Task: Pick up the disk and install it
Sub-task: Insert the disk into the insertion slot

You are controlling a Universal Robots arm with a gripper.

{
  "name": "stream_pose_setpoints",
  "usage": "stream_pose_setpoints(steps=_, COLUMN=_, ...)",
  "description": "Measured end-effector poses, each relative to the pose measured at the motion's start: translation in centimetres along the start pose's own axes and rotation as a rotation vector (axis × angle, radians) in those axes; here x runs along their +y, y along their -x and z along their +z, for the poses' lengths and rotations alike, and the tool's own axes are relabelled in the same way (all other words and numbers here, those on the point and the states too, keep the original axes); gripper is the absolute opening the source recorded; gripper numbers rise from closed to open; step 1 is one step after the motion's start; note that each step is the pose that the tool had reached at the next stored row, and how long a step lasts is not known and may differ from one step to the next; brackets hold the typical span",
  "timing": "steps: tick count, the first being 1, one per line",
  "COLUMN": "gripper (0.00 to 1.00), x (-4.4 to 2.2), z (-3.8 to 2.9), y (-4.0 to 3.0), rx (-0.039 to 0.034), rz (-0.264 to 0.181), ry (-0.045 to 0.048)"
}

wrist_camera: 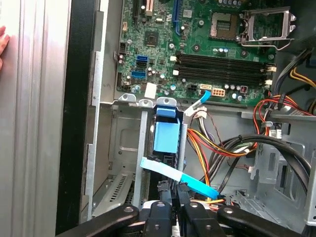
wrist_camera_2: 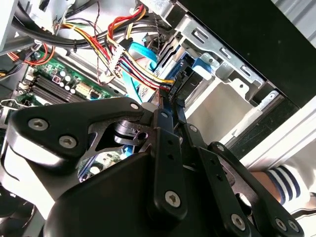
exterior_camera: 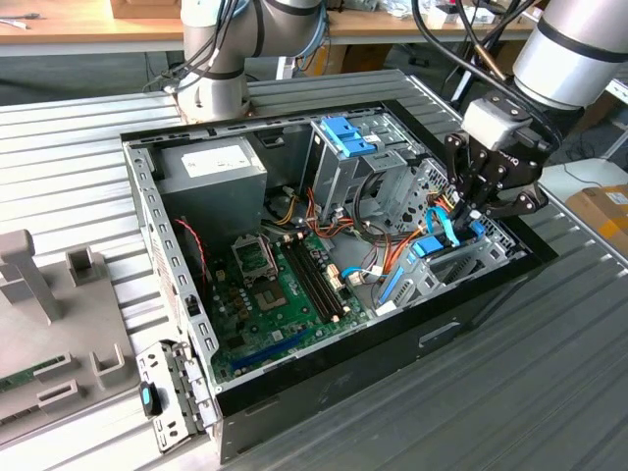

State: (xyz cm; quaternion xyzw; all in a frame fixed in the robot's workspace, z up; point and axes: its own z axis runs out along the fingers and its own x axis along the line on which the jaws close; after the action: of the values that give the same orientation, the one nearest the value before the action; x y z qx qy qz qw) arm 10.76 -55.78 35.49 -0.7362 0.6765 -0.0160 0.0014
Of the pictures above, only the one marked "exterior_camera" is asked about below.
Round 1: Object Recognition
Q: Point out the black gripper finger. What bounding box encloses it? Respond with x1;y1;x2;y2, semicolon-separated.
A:
473;171;550;221
444;131;492;241

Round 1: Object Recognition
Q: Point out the orange yellow power wire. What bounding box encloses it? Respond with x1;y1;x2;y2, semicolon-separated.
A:
386;192;456;276

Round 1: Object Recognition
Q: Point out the long blue data wire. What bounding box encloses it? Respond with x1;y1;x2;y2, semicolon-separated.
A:
423;205;463;247

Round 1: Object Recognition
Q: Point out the grey metal disk bay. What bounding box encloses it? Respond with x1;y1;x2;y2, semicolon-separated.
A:
375;159;529;318

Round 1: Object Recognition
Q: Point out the white side table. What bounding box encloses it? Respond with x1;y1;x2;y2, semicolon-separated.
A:
539;159;628;207

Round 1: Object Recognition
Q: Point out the cardboard box yellow tape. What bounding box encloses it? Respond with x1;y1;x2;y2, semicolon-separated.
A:
566;184;628;251

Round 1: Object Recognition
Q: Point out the black stand pole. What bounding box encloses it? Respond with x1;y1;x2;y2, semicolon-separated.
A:
448;0;522;107

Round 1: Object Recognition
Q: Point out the blue plastic drive clip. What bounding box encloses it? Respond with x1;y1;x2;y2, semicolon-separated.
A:
318;116;363;148
342;132;382;159

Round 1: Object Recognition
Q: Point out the grey metal drive cage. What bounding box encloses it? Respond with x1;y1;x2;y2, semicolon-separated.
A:
301;115;423;220

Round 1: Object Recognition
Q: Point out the small brown cardboard box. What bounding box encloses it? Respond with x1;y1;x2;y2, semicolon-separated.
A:
313;44;393;78

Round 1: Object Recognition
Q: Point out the wooden desk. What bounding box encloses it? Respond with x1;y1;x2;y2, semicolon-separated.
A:
323;0;541;53
0;0;185;58

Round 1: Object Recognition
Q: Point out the black RAM slot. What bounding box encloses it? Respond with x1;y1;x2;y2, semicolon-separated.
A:
304;237;348;317
284;238;333;323
290;238;339;321
297;237;343;319

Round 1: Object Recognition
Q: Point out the black open PC case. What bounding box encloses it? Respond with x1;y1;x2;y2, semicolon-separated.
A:
120;99;560;465

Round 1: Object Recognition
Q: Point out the CPU socket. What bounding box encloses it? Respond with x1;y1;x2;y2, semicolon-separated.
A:
230;234;279;284

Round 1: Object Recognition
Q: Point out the grey power supply unit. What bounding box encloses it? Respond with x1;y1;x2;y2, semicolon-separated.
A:
155;135;269;246

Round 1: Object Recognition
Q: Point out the green motherboard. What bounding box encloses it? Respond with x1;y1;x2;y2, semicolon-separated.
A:
208;230;369;384

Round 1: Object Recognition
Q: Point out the blue expansion slot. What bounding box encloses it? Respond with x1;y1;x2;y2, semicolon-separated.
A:
230;327;311;372

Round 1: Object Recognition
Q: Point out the flat cardboard box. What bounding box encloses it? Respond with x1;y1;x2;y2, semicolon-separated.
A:
110;0;183;20

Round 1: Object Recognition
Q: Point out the grey parts rack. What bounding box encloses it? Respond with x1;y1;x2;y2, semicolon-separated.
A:
0;228;139;428

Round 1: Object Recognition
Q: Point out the green RAM stick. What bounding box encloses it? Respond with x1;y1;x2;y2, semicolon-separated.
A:
0;355;68;394

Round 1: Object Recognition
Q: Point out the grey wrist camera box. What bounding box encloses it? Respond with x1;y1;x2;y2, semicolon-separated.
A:
462;99;535;151

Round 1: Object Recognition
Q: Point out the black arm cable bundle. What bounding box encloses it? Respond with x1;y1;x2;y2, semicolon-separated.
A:
410;0;512;83

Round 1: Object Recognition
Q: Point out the aluminium profile frame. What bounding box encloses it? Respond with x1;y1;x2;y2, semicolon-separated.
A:
602;78;628;159

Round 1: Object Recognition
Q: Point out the short blue data wire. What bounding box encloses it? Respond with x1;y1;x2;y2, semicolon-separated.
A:
340;264;389;287

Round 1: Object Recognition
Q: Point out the orange red wire bundle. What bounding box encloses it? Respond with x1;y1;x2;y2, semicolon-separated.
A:
303;185;393;246

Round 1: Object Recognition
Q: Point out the yellow black wire bundle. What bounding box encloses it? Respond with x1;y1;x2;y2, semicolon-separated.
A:
267;185;299;227

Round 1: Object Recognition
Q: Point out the red black fan wire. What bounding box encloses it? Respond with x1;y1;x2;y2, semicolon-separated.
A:
174;218;211;285

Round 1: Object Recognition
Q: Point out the metal expansion slot bracket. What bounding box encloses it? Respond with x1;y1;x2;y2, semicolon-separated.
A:
135;338;221;453

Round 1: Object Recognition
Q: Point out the black tool with blue ring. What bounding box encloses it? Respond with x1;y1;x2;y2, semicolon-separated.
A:
138;382;164;418

